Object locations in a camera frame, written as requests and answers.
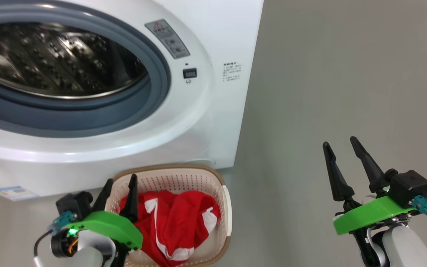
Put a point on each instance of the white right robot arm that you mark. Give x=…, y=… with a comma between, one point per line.
x=406, y=248

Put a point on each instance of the white front-load washing machine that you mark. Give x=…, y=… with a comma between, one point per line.
x=217, y=129

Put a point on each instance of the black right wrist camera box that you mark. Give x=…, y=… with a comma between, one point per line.
x=410, y=187

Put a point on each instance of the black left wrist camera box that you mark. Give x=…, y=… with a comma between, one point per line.
x=72, y=204

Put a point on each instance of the blue energy label sticker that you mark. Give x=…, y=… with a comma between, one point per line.
x=15, y=193

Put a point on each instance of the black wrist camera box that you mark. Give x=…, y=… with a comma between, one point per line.
x=410, y=187
x=72, y=204

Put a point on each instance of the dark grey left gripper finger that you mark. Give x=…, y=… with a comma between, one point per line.
x=132, y=204
x=103, y=200

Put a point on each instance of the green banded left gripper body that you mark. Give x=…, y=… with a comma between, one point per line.
x=109, y=224

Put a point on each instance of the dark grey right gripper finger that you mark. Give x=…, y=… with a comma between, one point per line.
x=339, y=185
x=373, y=174

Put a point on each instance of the red and white garment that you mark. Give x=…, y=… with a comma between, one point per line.
x=176, y=222

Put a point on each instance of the cream perforated laundry basket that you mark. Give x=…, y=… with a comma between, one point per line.
x=184, y=181

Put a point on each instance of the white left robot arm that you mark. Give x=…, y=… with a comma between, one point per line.
x=91, y=256

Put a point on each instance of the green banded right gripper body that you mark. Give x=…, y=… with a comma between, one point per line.
x=369, y=217

